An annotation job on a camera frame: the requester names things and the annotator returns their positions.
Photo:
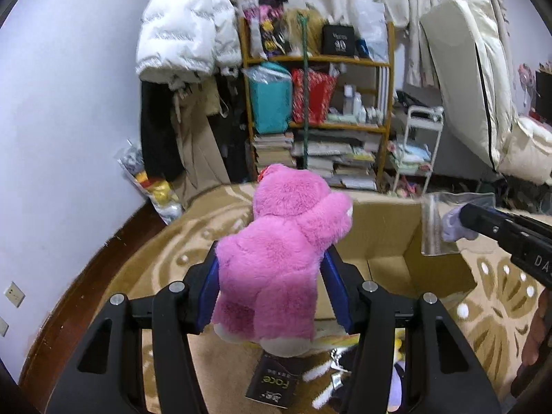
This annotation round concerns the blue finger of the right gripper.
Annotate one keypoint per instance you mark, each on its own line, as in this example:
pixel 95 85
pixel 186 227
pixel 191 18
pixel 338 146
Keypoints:
pixel 488 221

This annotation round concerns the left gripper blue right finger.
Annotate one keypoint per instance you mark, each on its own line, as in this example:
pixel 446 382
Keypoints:
pixel 442 373

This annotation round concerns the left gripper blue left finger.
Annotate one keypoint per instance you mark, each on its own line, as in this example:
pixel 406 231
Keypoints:
pixel 104 374

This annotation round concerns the pink plush bear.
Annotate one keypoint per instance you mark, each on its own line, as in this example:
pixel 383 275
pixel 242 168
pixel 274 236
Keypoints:
pixel 280 262

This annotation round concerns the person right hand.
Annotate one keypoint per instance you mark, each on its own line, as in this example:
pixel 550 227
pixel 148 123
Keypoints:
pixel 537 331

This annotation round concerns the beige patterned fluffy rug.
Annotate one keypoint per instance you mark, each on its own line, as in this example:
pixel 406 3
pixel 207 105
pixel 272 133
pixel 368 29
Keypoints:
pixel 490 299

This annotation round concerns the open cardboard box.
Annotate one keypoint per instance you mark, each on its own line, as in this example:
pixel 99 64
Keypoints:
pixel 384 244

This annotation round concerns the white utility cart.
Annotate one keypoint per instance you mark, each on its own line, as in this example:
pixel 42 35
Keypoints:
pixel 410 158

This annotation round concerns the black small box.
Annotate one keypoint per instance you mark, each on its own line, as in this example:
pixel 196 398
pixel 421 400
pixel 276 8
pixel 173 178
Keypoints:
pixel 274 381

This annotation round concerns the cream folded mattress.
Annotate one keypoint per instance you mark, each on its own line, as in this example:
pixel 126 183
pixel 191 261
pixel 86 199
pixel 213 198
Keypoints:
pixel 471 67

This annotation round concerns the wooden bookshelf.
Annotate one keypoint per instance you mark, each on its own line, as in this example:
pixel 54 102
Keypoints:
pixel 384 94

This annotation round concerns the red gift bag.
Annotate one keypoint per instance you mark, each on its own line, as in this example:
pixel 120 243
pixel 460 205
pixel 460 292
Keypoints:
pixel 312 97

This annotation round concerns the beige hanging coat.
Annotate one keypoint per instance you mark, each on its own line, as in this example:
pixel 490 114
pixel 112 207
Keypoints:
pixel 204 168

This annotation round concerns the black box with 40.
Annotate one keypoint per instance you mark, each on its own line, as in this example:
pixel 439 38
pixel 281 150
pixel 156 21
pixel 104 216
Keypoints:
pixel 338 39

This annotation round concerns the teal bag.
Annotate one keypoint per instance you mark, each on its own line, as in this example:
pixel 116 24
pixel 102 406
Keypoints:
pixel 271 92

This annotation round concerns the green pole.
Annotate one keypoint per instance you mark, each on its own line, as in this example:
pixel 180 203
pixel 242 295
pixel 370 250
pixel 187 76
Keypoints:
pixel 303 21

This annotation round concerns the white puffer jacket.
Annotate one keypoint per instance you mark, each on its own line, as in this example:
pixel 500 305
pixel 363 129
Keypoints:
pixel 187 41

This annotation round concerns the white wall socket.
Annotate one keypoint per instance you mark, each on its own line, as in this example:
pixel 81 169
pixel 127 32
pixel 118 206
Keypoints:
pixel 14 294

